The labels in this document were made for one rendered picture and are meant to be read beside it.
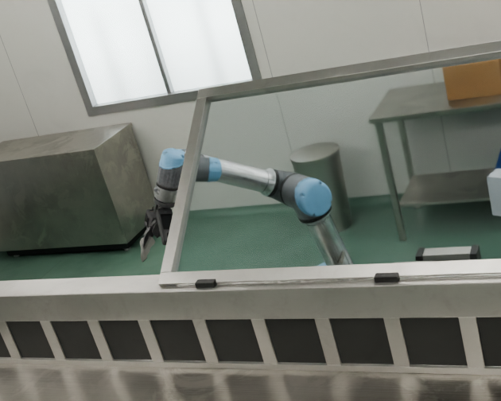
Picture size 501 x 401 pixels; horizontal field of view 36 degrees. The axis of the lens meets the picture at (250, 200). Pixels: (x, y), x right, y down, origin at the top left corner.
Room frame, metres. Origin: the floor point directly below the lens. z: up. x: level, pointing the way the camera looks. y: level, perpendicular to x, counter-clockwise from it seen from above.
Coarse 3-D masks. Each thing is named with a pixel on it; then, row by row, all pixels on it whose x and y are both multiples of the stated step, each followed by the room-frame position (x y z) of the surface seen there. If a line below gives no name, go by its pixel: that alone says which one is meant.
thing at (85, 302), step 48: (0, 288) 1.91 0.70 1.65; (48, 288) 1.82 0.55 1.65; (96, 288) 1.74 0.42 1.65; (144, 288) 1.66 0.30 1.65; (192, 288) 1.59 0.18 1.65; (240, 288) 1.53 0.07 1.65; (288, 288) 1.47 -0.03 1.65; (336, 288) 1.42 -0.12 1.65; (384, 288) 1.37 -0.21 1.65; (432, 288) 1.32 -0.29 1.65; (480, 288) 1.28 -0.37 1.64; (0, 336) 1.90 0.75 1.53; (48, 336) 1.81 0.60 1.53; (96, 336) 1.74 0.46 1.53; (144, 336) 1.67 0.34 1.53; (192, 336) 1.61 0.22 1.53; (240, 336) 1.55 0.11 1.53; (288, 336) 1.49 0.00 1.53; (336, 336) 1.44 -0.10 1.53; (384, 336) 1.39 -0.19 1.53; (432, 336) 1.34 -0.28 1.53; (480, 336) 1.29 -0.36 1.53
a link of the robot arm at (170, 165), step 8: (168, 152) 2.20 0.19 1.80; (176, 152) 2.21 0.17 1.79; (184, 152) 2.23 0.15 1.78; (160, 160) 2.21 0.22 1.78; (168, 160) 2.18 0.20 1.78; (176, 160) 2.18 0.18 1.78; (160, 168) 2.20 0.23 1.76; (168, 168) 2.18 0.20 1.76; (176, 168) 2.18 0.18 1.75; (160, 176) 2.20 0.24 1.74; (168, 176) 2.18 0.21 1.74; (176, 176) 2.18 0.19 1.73; (160, 184) 2.20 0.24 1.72; (168, 184) 2.18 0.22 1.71; (176, 184) 2.19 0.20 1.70
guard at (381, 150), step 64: (448, 64) 1.70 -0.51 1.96; (256, 128) 1.85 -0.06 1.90; (320, 128) 1.75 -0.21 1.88; (384, 128) 1.66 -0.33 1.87; (448, 128) 1.58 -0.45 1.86; (192, 192) 1.81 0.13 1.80; (256, 192) 1.71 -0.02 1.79; (320, 192) 1.63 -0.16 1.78; (384, 192) 1.54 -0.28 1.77; (448, 192) 1.47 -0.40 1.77; (192, 256) 1.67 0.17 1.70; (256, 256) 1.59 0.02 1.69; (320, 256) 1.51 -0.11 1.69; (384, 256) 1.43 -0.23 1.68; (448, 256) 1.37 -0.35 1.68
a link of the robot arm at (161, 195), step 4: (156, 188) 2.21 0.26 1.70; (160, 188) 2.26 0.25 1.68; (156, 192) 2.21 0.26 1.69; (160, 192) 2.19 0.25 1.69; (164, 192) 2.19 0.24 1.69; (168, 192) 2.19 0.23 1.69; (172, 192) 2.19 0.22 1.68; (176, 192) 2.19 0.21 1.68; (156, 196) 2.20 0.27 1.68; (160, 196) 2.19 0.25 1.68; (164, 196) 2.19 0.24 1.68; (168, 196) 2.19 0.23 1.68; (172, 196) 2.19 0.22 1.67; (176, 196) 2.20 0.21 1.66; (160, 200) 2.20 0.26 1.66; (164, 200) 2.19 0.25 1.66; (168, 200) 2.19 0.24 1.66; (172, 200) 2.19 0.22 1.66
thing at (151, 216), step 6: (156, 204) 2.25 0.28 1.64; (162, 204) 2.19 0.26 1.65; (168, 204) 2.19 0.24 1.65; (174, 204) 2.20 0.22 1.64; (150, 210) 2.27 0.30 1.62; (156, 210) 2.25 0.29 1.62; (150, 216) 2.23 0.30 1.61; (156, 216) 2.23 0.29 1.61; (150, 222) 2.23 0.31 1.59; (156, 222) 2.20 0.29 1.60; (156, 228) 2.20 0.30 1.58; (156, 234) 2.20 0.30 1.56
